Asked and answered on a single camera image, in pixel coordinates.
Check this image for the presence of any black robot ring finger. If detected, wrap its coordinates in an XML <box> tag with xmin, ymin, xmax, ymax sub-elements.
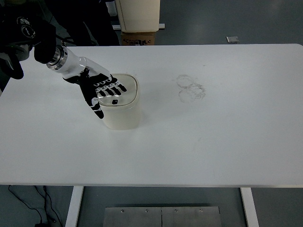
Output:
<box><xmin>108</xmin><ymin>84</ymin><xmax>121</xmax><ymax>95</ymax></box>

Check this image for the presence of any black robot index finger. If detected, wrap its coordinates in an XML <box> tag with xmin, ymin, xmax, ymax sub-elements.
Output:
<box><xmin>95</xmin><ymin>87</ymin><xmax>107</xmax><ymax>96</ymax></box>

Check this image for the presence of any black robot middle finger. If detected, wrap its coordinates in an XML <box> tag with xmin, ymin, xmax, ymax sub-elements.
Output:
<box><xmin>101</xmin><ymin>86</ymin><xmax>114</xmax><ymax>96</ymax></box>

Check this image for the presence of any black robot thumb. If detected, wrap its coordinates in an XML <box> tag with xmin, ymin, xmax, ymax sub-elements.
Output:
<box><xmin>89</xmin><ymin>97</ymin><xmax>104</xmax><ymax>119</ymax></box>

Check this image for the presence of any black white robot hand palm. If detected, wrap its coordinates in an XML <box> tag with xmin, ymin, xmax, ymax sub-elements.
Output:
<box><xmin>47</xmin><ymin>45</ymin><xmax>113</xmax><ymax>105</ymax></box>

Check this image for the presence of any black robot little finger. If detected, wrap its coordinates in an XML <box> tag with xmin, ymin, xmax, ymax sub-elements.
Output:
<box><xmin>111</xmin><ymin>80</ymin><xmax>127</xmax><ymax>91</ymax></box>

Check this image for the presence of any cream lidded trash can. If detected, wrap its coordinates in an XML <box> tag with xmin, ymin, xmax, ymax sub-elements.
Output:
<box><xmin>98</xmin><ymin>74</ymin><xmax>142</xmax><ymax>130</ymax></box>

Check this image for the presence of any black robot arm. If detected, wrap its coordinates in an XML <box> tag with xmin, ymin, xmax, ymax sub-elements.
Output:
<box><xmin>0</xmin><ymin>13</ymin><xmax>127</xmax><ymax>119</ymax></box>

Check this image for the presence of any person in dark clothes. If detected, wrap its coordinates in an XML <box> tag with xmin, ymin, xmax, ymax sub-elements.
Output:
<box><xmin>45</xmin><ymin>0</ymin><xmax>120</xmax><ymax>46</ymax></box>

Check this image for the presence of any brown cardboard box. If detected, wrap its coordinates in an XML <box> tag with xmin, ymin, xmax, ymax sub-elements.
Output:
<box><xmin>121</xmin><ymin>32</ymin><xmax>156</xmax><ymax>46</ymax></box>

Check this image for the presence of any white stand foot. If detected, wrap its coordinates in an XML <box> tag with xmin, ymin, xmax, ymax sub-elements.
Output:
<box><xmin>112</xmin><ymin>23</ymin><xmax>156</xmax><ymax>31</ymax></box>

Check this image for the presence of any large cream bin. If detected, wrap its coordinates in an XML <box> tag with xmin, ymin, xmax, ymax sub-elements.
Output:
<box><xmin>115</xmin><ymin>0</ymin><xmax>160</xmax><ymax>33</ymax></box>

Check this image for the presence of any left white table leg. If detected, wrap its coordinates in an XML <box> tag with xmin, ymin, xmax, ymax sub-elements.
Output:
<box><xmin>65</xmin><ymin>186</ymin><xmax>84</xmax><ymax>227</ymax></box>

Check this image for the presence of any white table leg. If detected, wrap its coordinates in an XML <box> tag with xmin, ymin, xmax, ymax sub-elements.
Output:
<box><xmin>65</xmin><ymin>186</ymin><xmax>84</xmax><ymax>227</ymax></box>
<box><xmin>240</xmin><ymin>187</ymin><xmax>259</xmax><ymax>227</ymax></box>

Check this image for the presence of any small grey floor plate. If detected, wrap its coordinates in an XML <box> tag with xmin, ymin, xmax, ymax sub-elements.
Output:
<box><xmin>226</xmin><ymin>36</ymin><xmax>240</xmax><ymax>44</ymax></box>

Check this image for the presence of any right white table leg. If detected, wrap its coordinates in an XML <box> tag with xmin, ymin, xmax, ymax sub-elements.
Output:
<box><xmin>240</xmin><ymin>187</ymin><xmax>259</xmax><ymax>227</ymax></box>

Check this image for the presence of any black floor cable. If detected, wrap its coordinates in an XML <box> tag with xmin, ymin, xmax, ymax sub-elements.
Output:
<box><xmin>8</xmin><ymin>185</ymin><xmax>62</xmax><ymax>227</ymax></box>

